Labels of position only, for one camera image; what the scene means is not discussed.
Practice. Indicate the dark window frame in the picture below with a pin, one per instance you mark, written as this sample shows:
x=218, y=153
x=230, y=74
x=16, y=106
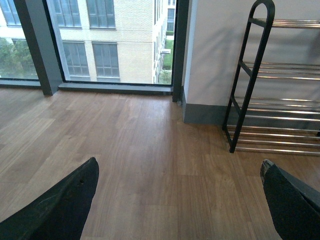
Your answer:
x=43, y=45

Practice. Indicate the black metal shoe rack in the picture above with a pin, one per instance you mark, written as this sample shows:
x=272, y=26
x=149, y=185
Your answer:
x=285, y=125

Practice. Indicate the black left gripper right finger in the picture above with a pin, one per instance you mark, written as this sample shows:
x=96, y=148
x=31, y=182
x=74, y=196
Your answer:
x=294, y=206

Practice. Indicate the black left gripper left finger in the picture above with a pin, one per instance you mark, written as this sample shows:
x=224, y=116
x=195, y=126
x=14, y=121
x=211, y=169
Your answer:
x=58, y=214

